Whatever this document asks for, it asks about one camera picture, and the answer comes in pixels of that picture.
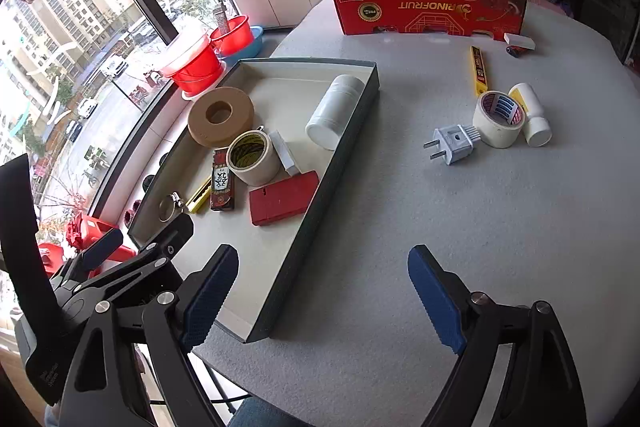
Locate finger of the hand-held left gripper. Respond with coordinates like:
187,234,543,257
47,228,124,294
55,213,195,309

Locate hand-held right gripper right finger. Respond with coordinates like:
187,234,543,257
407,245,588,427

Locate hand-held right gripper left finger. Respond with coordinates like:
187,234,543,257
57,243,240,427

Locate large metal hose clamp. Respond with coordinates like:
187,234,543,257
158,191,188,223

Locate yellow utility knife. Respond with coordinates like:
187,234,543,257
186,177,213,214

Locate small red printed box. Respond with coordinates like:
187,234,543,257
210,147,237,212

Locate cream tape roll yellow core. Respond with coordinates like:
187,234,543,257
226,130,282,186

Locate large red box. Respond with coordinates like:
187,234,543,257
248,170,320,226

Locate grey white block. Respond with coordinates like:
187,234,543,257
267,130,301,176

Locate dark green tray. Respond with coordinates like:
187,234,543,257
126,58,381,344

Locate brown paper tape roll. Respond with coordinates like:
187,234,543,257
187,87,254,148

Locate grey plug adapter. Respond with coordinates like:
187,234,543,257
424,125,482,166

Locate red plastic bucket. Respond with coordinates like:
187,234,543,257
160,27,227,98

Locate white masking tape roll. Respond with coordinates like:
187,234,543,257
471,90,526,149

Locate white plastic jar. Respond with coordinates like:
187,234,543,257
305,74,366,151

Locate red plastic basin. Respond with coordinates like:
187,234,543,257
210,15,255,58

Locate blue plastic basin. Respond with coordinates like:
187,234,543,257
247,25,265,56

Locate white plastic bottle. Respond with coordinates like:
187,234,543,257
509,83,552,146

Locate white eraser block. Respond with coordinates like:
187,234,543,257
504,32,537,52

